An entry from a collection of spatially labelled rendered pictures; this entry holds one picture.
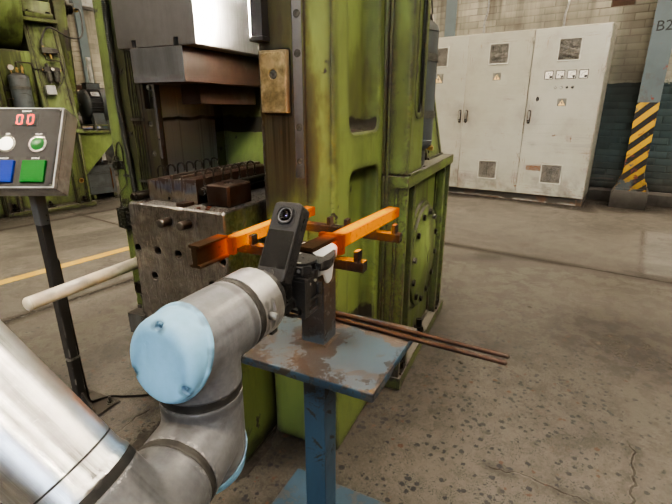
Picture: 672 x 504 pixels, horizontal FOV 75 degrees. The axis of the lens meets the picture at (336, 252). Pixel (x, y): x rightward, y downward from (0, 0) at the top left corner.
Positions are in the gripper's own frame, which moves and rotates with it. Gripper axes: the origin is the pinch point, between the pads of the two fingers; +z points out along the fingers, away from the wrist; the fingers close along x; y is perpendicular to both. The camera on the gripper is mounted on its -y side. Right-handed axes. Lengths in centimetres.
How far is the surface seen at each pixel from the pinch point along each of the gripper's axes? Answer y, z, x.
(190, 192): 4, 39, -66
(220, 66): -33, 55, -65
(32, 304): 38, 9, -105
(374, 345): 30.6, 21.9, 1.8
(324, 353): 30.7, 13.9, -7.1
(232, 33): -42, 56, -60
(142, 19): -44, 39, -78
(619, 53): -88, 617, 95
